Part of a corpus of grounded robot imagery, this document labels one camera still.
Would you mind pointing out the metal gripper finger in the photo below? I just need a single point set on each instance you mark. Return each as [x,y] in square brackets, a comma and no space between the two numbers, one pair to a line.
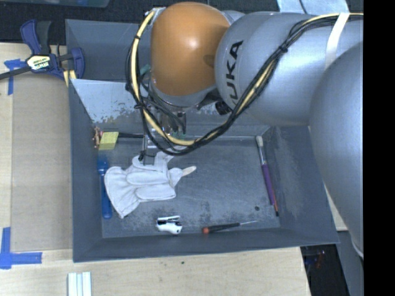
[153,156]
[145,142]

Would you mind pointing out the white work glove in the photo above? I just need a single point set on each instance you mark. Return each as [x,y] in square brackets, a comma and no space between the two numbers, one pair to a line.
[139,183]

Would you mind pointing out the yellow sponge block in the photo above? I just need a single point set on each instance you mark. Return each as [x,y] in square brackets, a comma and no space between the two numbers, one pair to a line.
[108,141]

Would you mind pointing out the blue plastic fork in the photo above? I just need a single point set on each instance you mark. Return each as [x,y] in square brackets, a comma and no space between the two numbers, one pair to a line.
[105,193]

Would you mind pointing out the grey metal bin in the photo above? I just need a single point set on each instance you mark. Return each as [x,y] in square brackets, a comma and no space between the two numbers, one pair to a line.
[216,180]

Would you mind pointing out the white and black clip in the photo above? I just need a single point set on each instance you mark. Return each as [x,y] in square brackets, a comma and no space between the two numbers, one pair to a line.
[169,226]

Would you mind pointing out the black screwdriver with orange end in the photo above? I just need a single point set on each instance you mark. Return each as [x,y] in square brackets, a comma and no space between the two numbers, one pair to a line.
[222,227]

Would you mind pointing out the pale wood board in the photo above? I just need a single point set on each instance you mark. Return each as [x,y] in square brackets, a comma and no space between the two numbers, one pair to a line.
[40,165]

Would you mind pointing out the black cylinder on white bracket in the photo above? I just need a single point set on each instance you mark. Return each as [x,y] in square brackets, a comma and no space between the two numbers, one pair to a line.
[222,106]

